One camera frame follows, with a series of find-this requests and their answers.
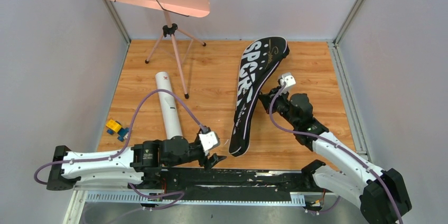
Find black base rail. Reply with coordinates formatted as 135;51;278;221
75;166;393;212

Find black sport racket bag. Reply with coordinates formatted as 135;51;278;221
228;36;290;157

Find yellow blue toy block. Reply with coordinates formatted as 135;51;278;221
105;119;129;142

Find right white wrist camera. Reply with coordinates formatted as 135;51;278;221
278;72;296;94

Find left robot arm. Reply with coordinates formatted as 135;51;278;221
46;136;226;191

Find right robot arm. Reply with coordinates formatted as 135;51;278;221
259;87;412;223

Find white shuttlecock tube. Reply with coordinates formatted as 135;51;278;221
155;71;183;139

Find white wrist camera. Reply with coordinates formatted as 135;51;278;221
278;72;296;94
199;131;220;152

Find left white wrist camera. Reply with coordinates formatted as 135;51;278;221
199;131;220;152

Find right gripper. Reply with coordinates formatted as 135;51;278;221
258;86;298;128

